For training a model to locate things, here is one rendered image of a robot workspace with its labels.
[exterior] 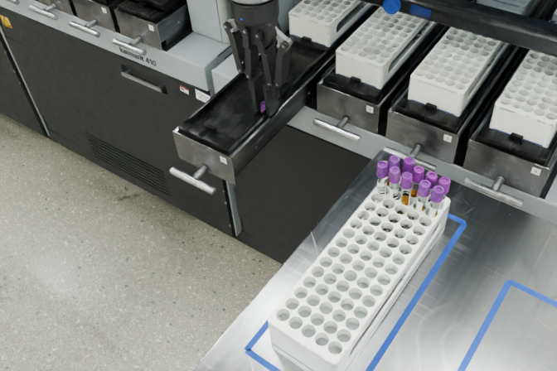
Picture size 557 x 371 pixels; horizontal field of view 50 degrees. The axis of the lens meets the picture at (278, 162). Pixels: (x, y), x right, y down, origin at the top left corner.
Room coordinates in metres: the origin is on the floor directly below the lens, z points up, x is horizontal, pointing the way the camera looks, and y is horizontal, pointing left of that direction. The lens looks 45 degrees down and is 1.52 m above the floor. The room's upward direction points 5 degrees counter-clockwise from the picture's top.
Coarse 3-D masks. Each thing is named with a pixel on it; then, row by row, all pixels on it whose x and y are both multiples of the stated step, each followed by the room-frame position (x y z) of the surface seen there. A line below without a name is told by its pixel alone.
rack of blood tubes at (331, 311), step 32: (352, 224) 0.50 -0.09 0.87; (384, 224) 0.49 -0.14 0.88; (416, 224) 0.48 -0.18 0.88; (320, 256) 0.45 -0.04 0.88; (352, 256) 0.44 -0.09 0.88; (384, 256) 0.45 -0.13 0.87; (416, 256) 0.46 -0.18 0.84; (320, 288) 0.41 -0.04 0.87; (352, 288) 0.40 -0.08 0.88; (384, 288) 0.39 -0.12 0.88; (288, 320) 0.36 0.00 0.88; (320, 320) 0.36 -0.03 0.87; (352, 320) 0.36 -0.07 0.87; (288, 352) 0.34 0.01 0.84; (320, 352) 0.32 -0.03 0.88; (352, 352) 0.33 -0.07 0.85
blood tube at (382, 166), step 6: (378, 162) 0.55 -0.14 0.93; (384, 162) 0.55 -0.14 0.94; (378, 168) 0.55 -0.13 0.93; (384, 168) 0.54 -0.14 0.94; (378, 174) 0.55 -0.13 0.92; (384, 174) 0.54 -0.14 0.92; (378, 180) 0.55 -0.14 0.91; (384, 180) 0.54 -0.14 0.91; (378, 186) 0.55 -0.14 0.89; (384, 186) 0.54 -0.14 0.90; (384, 192) 0.54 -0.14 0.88
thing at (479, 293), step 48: (480, 192) 0.58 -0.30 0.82; (480, 240) 0.49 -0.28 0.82; (528, 240) 0.49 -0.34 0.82; (288, 288) 0.44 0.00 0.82; (432, 288) 0.42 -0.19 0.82; (480, 288) 0.42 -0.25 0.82; (528, 288) 0.41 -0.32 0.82; (240, 336) 0.38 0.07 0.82; (384, 336) 0.36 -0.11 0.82; (432, 336) 0.35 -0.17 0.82; (480, 336) 0.35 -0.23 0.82; (528, 336) 0.34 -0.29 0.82
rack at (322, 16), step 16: (304, 0) 1.11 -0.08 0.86; (320, 0) 1.11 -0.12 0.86; (336, 0) 1.10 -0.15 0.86; (352, 0) 1.11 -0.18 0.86; (288, 16) 1.07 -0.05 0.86; (304, 16) 1.05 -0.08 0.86; (320, 16) 1.05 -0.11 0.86; (336, 16) 1.05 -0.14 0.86; (352, 16) 1.12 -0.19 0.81; (304, 32) 1.04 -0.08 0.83; (320, 32) 1.02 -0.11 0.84; (336, 32) 1.03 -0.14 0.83
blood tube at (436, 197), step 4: (436, 188) 0.50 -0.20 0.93; (440, 188) 0.50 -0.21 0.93; (432, 192) 0.50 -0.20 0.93; (436, 192) 0.49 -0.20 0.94; (440, 192) 0.49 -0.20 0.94; (432, 196) 0.50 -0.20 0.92; (436, 196) 0.49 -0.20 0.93; (440, 196) 0.49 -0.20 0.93; (432, 200) 0.49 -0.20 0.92; (436, 200) 0.49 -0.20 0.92; (440, 200) 0.49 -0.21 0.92; (432, 204) 0.50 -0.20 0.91; (436, 204) 0.49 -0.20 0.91; (432, 208) 0.49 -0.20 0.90; (436, 208) 0.49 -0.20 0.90; (428, 212) 0.50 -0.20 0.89; (432, 212) 0.49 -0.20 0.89; (436, 212) 0.49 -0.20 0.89; (432, 216) 0.49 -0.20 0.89; (424, 224) 0.50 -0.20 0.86; (428, 224) 0.50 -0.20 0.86
